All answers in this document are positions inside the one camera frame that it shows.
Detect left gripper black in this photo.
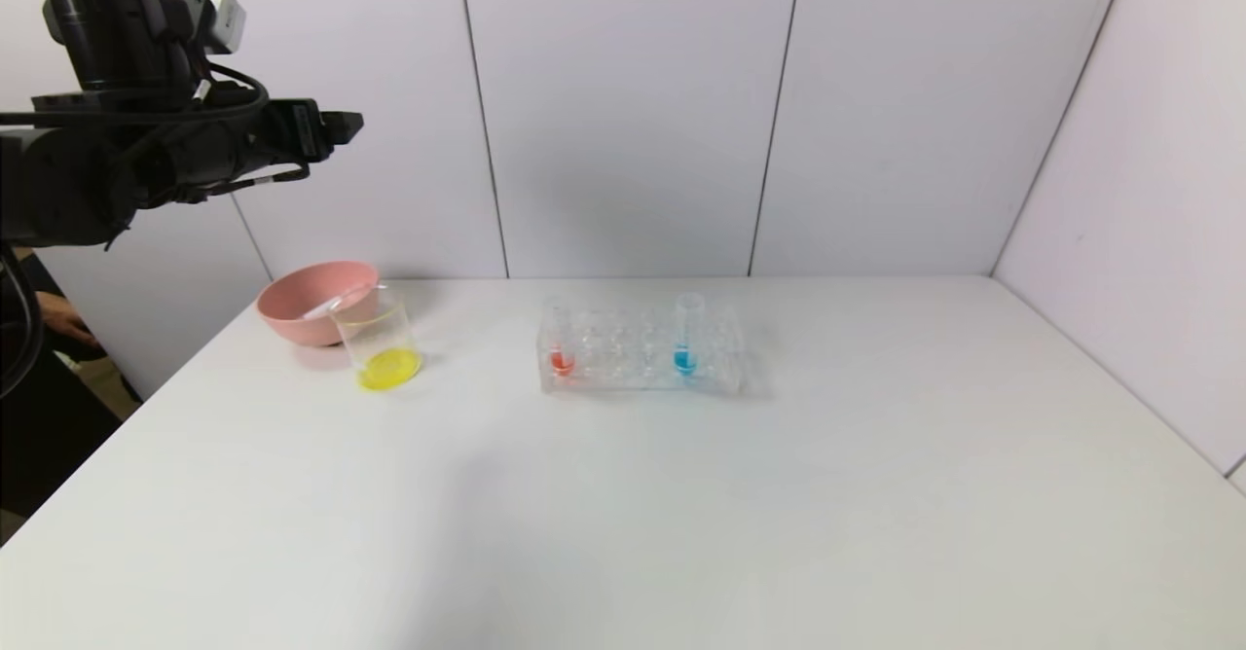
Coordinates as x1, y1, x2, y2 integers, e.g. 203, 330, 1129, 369
201, 97, 365, 186

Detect test tube with yellow pigment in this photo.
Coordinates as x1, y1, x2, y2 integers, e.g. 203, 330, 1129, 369
302, 285, 377, 322

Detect test tube with blue pigment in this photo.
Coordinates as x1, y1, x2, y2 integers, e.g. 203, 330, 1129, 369
672, 290, 704, 379

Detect clear glass beaker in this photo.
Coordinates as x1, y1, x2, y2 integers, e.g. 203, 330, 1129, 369
329, 282, 425, 393

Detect test tube with red pigment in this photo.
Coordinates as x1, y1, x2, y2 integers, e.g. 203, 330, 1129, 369
541, 291, 577, 379

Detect clear plastic test tube rack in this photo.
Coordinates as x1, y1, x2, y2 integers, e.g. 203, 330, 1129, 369
534, 300, 749, 398

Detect bystander bare hand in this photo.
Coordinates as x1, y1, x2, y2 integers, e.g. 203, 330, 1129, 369
37, 292, 100, 347

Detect pink bowl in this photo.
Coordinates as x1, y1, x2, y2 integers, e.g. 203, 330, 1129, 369
256, 261, 381, 348

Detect dark background furniture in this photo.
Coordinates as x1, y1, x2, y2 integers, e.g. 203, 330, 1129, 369
0, 251, 145, 544

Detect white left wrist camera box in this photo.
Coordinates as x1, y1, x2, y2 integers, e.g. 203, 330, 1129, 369
178, 0, 247, 55

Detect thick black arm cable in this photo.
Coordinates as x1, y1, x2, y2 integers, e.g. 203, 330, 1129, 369
0, 61, 272, 400

